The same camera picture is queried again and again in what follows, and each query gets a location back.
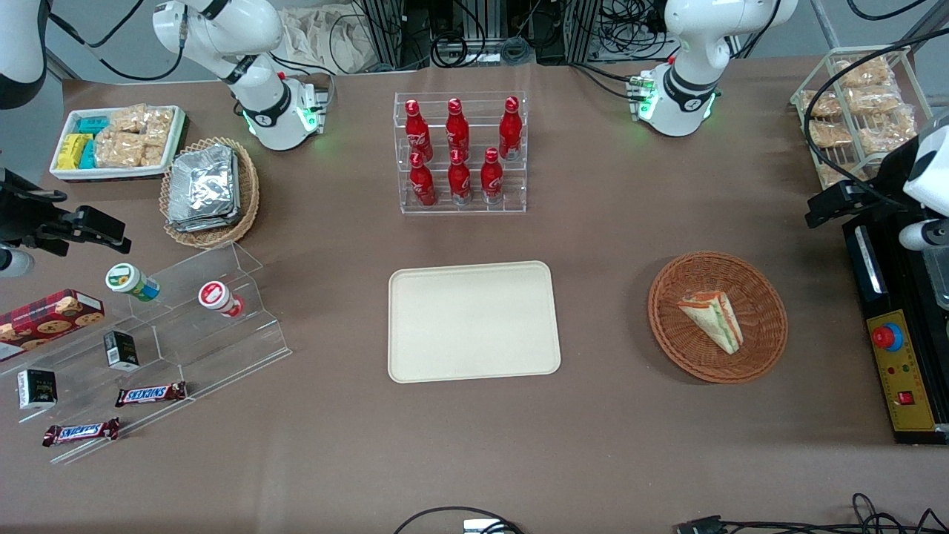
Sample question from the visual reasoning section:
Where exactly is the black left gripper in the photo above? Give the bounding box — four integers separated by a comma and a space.
806, 138, 926, 228

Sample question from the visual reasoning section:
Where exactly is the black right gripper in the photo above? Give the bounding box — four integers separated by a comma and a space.
0, 168, 133, 257

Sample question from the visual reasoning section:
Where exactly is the triangular sandwich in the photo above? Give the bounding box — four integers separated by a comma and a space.
676, 290, 744, 355

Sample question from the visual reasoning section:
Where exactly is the white rectangular snack tray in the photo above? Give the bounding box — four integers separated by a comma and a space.
49, 105, 187, 182

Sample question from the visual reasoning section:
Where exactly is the brown wicker basket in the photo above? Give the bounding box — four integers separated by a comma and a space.
648, 251, 789, 385

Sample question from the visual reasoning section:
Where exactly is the light woven wicker basket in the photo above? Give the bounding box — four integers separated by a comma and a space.
159, 136, 261, 250

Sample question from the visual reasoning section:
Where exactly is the cream plastic tray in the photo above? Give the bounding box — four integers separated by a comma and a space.
388, 260, 563, 385

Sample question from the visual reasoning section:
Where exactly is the bagged fried snack pack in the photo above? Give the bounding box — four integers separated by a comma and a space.
808, 120, 853, 149
801, 89, 842, 119
856, 111, 920, 156
817, 162, 872, 188
836, 56, 895, 90
847, 85, 904, 116

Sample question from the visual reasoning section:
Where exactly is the green lid yogurt cup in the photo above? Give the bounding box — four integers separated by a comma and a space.
105, 262, 162, 303

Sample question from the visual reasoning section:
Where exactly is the yellow snack pack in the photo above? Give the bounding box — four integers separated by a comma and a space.
56, 133, 93, 171

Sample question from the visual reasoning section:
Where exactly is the red plaid cookie box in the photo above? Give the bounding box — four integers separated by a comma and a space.
0, 289, 106, 363

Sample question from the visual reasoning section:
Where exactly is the silver foil pack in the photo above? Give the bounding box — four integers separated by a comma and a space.
167, 144, 241, 234

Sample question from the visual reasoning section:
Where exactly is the small black carton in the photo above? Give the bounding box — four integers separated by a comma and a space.
16, 368, 59, 412
102, 330, 141, 372

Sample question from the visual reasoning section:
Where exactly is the clear metal-rimmed container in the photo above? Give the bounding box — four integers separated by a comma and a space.
922, 248, 949, 311

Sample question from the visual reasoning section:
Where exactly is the red lid yogurt cup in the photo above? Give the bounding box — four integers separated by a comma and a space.
197, 280, 246, 319

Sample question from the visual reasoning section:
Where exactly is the clear acrylic stepped shelf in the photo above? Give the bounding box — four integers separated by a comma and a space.
0, 240, 293, 467

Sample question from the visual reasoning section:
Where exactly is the brown Snickers bar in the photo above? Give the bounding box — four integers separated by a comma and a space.
114, 380, 188, 409
42, 417, 121, 449

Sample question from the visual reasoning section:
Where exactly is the black yellow control box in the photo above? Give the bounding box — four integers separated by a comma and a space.
842, 211, 949, 446

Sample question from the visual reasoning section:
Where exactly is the beige cloth bag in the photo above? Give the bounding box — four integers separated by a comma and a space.
280, 6, 375, 76

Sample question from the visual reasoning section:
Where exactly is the red cola bottle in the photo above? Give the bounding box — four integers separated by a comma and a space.
409, 152, 438, 208
480, 147, 505, 205
448, 148, 473, 207
498, 96, 523, 162
404, 99, 434, 163
446, 97, 471, 161

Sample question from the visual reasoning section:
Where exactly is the clear acrylic bottle rack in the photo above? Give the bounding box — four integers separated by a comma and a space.
393, 90, 529, 216

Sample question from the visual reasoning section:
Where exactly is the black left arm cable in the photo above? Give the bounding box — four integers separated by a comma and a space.
803, 46, 949, 213

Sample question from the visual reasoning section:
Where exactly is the white wire rack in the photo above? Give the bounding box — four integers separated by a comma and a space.
789, 44, 936, 195

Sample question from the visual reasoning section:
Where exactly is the black cable with connector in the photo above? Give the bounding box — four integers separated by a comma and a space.
675, 492, 949, 534

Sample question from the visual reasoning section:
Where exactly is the black looped cable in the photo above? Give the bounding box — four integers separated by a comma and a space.
392, 506, 526, 534

